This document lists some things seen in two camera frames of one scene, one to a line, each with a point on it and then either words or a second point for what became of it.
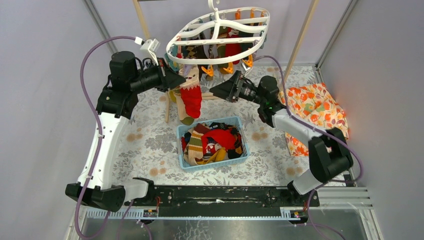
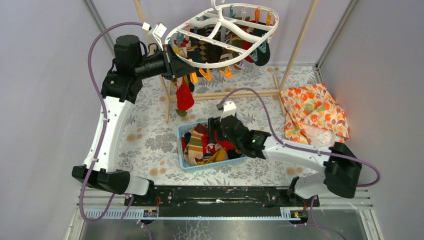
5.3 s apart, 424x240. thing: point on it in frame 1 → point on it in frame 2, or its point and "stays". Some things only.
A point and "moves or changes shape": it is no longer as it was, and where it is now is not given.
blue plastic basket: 235,121 stays
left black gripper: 164,77 → 168,62
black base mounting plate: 226,201 stays
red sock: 232,49 → 246,45
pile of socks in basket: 208,142 stays
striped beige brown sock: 176,96 moves or changes shape
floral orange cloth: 314,104 stays
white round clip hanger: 225,34 moves or changes shape
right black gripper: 232,88 → 213,125
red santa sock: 191,91 moves or changes shape
